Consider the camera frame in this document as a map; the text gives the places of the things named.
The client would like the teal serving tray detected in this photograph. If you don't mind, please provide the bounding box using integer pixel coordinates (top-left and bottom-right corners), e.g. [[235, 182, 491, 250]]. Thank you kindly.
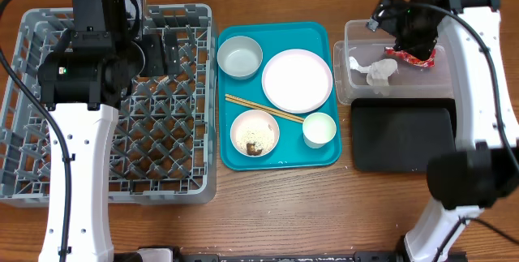
[[218, 22, 342, 171]]

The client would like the large white plate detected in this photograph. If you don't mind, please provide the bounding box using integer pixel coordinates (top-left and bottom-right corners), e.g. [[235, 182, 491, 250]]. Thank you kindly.
[[261, 49, 332, 114]]

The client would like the white cup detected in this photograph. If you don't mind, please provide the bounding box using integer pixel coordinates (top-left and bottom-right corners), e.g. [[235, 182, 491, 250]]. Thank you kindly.
[[302, 112, 337, 148]]

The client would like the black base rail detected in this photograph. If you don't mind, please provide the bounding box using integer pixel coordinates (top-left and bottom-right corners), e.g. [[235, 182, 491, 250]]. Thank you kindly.
[[114, 247, 408, 262]]

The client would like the red snack wrapper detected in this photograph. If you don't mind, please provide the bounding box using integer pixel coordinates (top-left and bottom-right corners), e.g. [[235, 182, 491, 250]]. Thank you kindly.
[[384, 47, 436, 68]]

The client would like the white tissue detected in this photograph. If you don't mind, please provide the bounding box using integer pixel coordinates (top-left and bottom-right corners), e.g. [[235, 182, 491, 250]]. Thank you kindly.
[[349, 57, 397, 86]]

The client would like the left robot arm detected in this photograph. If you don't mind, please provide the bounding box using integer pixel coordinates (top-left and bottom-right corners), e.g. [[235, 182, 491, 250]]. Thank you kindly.
[[37, 0, 181, 261]]

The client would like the black waste tray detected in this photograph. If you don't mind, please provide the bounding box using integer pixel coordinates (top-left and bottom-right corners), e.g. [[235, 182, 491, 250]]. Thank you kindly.
[[350, 98, 457, 173]]

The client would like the grey dishwasher rack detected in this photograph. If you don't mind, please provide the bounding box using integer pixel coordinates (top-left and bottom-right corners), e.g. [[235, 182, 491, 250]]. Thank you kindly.
[[1, 3, 217, 207]]

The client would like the grey bowl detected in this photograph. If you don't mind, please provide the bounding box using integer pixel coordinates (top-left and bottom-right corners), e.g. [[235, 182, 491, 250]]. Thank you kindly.
[[217, 36, 263, 80]]

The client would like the upper wooden chopstick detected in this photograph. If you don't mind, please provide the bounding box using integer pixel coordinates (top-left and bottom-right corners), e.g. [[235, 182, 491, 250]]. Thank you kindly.
[[225, 93, 305, 122]]

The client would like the pile of white rice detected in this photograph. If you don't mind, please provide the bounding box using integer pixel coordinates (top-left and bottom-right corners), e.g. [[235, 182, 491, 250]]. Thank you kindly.
[[236, 120, 276, 156]]

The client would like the brown food scrap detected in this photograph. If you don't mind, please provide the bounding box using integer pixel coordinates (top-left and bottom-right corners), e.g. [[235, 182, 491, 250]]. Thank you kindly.
[[246, 142, 264, 156]]

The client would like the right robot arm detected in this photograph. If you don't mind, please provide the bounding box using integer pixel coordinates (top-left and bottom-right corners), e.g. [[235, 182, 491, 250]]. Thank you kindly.
[[367, 0, 518, 261]]

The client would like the pink bowl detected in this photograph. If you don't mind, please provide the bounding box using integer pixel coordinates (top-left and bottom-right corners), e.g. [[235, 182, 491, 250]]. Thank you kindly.
[[230, 110, 280, 157]]

